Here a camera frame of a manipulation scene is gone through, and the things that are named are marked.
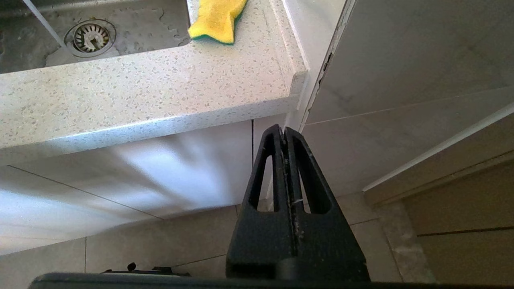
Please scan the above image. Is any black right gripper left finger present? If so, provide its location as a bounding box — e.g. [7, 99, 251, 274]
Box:
[226, 124, 298, 280]

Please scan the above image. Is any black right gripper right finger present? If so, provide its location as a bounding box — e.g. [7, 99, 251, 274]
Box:
[281, 127, 370, 283]

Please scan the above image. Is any yellow sponge green backing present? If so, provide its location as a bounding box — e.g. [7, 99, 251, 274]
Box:
[188, 0, 248, 45]

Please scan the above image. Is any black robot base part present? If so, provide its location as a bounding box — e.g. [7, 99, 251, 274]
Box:
[100, 263, 190, 277]

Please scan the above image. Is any stainless steel sink basin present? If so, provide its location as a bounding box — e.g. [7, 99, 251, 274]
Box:
[0, 0, 192, 74]

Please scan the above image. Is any round metal drain strainer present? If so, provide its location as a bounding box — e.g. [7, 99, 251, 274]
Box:
[64, 19, 117, 58]

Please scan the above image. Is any running water stream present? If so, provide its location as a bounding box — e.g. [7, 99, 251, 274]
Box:
[21, 0, 68, 52]

